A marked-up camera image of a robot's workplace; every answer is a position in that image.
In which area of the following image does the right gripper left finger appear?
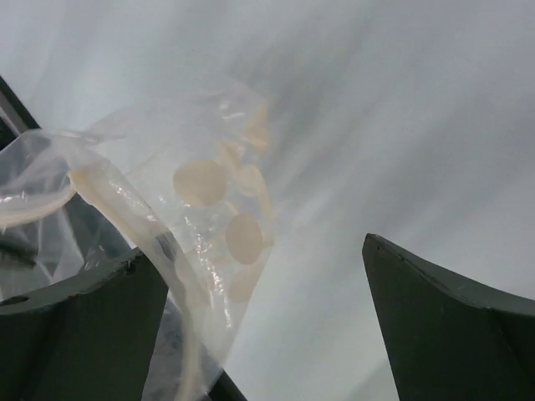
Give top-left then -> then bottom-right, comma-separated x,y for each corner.
1,250 -> 167,400

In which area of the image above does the clear zip top bag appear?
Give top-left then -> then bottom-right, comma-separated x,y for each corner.
1,83 -> 274,400

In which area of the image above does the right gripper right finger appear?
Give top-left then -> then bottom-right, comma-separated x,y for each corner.
362,234 -> 534,400

